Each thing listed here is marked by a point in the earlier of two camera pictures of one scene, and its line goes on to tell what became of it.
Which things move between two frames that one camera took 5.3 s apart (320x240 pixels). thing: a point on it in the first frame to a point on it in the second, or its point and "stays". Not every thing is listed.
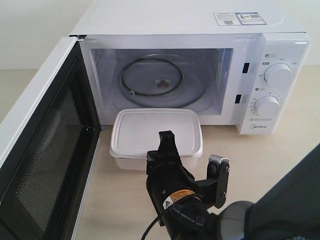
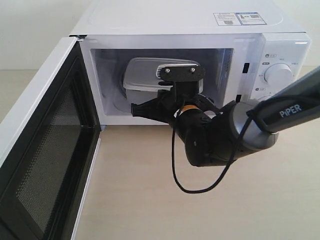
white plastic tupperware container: x=135 y=131 to x=140 y=79
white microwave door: x=46 y=158 stays
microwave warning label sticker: x=243 y=18 stays
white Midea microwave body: x=245 y=63 stays
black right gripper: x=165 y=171 to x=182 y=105
